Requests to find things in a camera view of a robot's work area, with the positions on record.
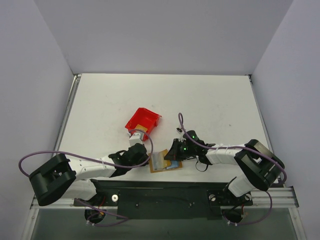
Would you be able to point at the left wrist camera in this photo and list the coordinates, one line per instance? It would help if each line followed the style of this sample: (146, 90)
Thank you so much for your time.
(136, 138)

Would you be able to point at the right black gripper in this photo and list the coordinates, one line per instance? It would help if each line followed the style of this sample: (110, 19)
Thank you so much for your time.
(176, 148)

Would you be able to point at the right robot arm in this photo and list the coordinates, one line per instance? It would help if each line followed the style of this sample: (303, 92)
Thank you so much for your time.
(260, 167)

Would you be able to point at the orange credit card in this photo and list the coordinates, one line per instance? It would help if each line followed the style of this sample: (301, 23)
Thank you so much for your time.
(140, 127)
(165, 163)

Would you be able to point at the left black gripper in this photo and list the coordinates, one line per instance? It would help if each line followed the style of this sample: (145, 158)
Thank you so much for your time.
(139, 152)

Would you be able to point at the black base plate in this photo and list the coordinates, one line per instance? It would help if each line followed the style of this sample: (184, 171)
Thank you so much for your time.
(163, 200)

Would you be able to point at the aluminium frame rail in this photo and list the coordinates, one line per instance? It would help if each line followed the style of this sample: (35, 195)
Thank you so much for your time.
(282, 197)

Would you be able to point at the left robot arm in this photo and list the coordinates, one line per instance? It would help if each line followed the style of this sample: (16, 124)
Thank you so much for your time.
(51, 180)

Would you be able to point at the red plastic bin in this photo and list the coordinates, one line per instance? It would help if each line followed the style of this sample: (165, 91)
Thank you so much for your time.
(145, 118)

